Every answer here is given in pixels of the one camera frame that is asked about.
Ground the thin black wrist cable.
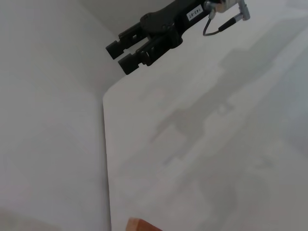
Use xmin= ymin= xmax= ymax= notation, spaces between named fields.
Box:
xmin=202 ymin=0 xmax=251 ymax=38

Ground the wooden dispenser stand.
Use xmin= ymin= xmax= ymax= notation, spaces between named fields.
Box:
xmin=125 ymin=217 xmax=166 ymax=231

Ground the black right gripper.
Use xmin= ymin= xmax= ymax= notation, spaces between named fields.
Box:
xmin=105 ymin=0 xmax=210 ymax=76

